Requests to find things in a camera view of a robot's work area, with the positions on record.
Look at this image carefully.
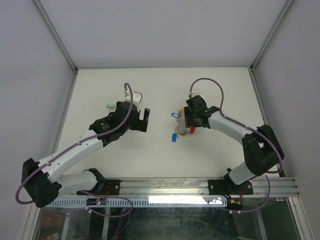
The metal key holder red handle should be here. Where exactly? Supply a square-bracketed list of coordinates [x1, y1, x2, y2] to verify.
[171, 108, 195, 143]

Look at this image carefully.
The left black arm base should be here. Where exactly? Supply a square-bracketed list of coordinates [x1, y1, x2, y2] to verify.
[85, 179, 121, 196]

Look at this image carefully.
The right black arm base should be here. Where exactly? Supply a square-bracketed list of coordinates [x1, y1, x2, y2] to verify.
[207, 179, 254, 198]

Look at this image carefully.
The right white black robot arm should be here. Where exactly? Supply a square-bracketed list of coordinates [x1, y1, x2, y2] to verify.
[184, 95, 284, 194]

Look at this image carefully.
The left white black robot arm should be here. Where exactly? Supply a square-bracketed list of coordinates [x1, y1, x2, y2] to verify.
[18, 101, 150, 208]

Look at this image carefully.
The green tagged key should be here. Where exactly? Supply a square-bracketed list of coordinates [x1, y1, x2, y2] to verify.
[106, 104, 116, 113]

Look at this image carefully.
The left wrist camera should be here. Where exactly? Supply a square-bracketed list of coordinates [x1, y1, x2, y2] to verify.
[125, 90, 143, 105]

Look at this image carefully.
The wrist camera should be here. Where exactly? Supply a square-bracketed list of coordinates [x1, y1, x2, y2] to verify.
[188, 91, 201, 98]
[125, 90, 143, 105]

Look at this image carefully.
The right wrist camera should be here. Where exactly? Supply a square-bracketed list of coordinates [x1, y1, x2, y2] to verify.
[188, 91, 201, 98]

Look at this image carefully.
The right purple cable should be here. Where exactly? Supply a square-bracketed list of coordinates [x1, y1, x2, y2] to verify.
[188, 77, 285, 215]

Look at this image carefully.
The purple cable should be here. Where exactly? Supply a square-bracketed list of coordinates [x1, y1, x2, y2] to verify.
[188, 77, 285, 215]
[15, 82, 136, 221]

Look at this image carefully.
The grey slotted cable duct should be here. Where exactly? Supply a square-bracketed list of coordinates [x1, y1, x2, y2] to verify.
[48, 195, 227, 208]

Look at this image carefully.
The aluminium mounting rail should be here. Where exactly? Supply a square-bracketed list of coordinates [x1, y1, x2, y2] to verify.
[57, 176, 300, 201]

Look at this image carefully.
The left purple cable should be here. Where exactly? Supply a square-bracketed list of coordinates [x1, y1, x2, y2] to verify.
[15, 82, 136, 221]

